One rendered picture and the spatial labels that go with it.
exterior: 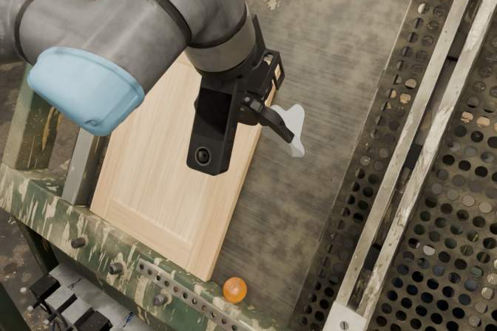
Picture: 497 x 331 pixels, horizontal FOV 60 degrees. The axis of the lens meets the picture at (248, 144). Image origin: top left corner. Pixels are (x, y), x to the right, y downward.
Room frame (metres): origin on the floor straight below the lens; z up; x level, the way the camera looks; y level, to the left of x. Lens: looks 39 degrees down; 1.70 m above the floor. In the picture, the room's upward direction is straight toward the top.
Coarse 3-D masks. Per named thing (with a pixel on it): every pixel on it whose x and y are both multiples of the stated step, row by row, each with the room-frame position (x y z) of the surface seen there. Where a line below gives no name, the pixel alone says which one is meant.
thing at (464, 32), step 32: (480, 0) 0.67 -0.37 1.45; (448, 32) 0.63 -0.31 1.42; (480, 32) 0.61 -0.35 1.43; (448, 64) 0.63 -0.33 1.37; (416, 96) 0.58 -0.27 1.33; (448, 96) 0.56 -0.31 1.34; (416, 128) 0.55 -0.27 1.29; (448, 128) 0.58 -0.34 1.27; (416, 160) 0.52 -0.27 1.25; (384, 192) 0.50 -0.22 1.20; (416, 192) 0.48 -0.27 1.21; (384, 224) 0.49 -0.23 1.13; (384, 256) 0.43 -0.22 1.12; (352, 288) 0.41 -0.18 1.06; (352, 320) 0.38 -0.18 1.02
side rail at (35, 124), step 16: (32, 96) 0.97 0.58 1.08; (16, 112) 0.97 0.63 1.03; (32, 112) 0.96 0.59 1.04; (48, 112) 1.00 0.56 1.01; (16, 128) 0.94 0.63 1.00; (32, 128) 0.95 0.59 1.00; (48, 128) 0.98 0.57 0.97; (16, 144) 0.91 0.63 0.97; (32, 144) 0.93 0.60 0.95; (48, 144) 0.97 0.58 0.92; (16, 160) 0.89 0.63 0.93; (32, 160) 0.92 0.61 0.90; (48, 160) 0.95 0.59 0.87
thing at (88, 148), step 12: (84, 132) 0.85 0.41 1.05; (84, 144) 0.83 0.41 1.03; (96, 144) 0.84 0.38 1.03; (72, 156) 0.83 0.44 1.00; (84, 156) 0.81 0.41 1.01; (96, 156) 0.83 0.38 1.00; (72, 168) 0.81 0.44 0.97; (84, 168) 0.79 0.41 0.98; (72, 180) 0.79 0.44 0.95; (84, 180) 0.79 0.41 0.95; (72, 192) 0.77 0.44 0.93; (84, 192) 0.78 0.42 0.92; (72, 204) 0.75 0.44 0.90
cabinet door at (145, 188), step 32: (160, 96) 0.84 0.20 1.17; (192, 96) 0.81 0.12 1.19; (128, 128) 0.83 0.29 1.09; (160, 128) 0.79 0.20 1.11; (256, 128) 0.70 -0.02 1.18; (128, 160) 0.78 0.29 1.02; (160, 160) 0.75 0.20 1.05; (96, 192) 0.76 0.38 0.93; (128, 192) 0.73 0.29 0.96; (160, 192) 0.70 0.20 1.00; (192, 192) 0.67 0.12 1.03; (224, 192) 0.64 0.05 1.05; (128, 224) 0.68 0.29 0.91; (160, 224) 0.65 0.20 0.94; (192, 224) 0.63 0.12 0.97; (224, 224) 0.60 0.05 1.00; (192, 256) 0.58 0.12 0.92
